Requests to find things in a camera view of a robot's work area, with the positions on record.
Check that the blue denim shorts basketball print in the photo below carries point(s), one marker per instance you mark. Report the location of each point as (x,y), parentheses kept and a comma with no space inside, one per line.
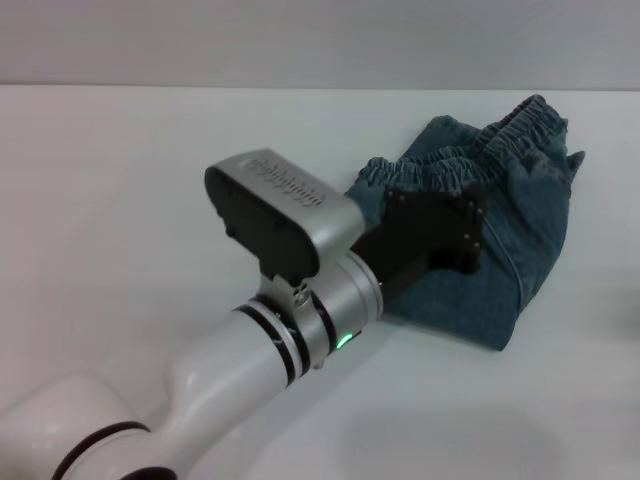
(475,225)

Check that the silver camera mount bracket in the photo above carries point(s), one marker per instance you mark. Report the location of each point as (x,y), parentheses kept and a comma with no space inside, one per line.
(295,305)

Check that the left wrist camera housing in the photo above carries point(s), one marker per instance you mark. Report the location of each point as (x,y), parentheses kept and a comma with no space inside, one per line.
(280,215)

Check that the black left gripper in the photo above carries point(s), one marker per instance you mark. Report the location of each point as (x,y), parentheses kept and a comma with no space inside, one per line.
(420,240)

